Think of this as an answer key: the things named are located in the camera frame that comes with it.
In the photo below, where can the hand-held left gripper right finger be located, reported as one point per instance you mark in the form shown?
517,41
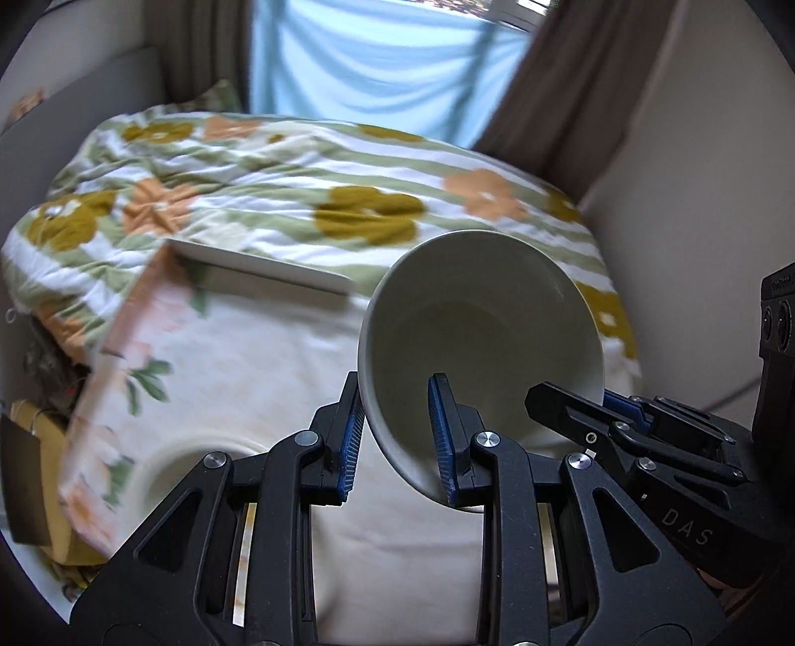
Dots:
442,447

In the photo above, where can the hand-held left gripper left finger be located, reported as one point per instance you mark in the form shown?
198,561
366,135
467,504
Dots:
349,447

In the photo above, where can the floral striped blanket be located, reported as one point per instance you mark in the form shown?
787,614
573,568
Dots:
279,186

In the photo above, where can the large cream plate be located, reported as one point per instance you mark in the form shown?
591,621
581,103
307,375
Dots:
155,472

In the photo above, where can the cream bowl with heart print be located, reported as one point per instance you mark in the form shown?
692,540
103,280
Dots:
484,310

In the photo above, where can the light blue curtain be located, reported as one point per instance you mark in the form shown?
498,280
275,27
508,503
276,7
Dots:
372,68

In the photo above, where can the brown curtain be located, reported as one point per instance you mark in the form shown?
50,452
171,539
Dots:
205,49
577,93

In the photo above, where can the green patterned pillow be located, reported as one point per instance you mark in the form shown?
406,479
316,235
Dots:
214,96

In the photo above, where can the cream patterned tablecloth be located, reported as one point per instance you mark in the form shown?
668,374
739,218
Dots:
267,372

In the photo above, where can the mustard yellow bag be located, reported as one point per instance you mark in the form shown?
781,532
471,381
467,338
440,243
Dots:
56,497

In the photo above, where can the white rectangular plate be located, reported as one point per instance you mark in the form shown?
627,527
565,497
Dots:
261,267

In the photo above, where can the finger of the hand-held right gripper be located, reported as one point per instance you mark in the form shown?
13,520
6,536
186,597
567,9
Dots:
559,410
627,405

